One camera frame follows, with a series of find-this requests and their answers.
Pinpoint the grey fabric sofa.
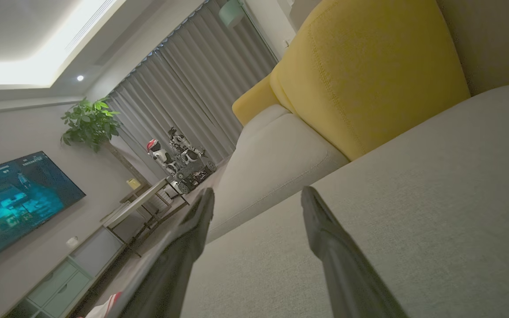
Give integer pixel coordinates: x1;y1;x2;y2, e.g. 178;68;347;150
179;0;509;318

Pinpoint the wall-mounted flat television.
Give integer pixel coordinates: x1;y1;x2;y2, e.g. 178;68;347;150
0;151;87;266

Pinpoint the pale green television cabinet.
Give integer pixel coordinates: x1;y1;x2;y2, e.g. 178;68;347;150
5;225;128;318

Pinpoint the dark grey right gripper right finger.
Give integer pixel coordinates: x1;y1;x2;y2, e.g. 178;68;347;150
301;186;410;318

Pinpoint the mint round wall device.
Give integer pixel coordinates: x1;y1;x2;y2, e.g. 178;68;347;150
218;0;246;28

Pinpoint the light-topped coffee table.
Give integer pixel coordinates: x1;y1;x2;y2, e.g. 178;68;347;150
100;177;191;257

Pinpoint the grey wheeled robot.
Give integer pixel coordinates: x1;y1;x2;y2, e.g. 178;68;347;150
168;127;217;195

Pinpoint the yellow sofa cushion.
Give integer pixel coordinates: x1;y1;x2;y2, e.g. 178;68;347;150
270;0;471;161
232;74;284;127

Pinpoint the white robot with red cap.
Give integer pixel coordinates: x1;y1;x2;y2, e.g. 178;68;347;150
146;139;178;175

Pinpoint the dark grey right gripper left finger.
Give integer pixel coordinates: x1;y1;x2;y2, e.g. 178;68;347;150
120;188;215;318

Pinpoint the grey pleated curtain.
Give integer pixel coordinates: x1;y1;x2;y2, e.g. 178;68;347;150
106;0;279;186

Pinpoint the green potted plant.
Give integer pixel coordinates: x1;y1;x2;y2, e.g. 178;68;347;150
60;98;149;187

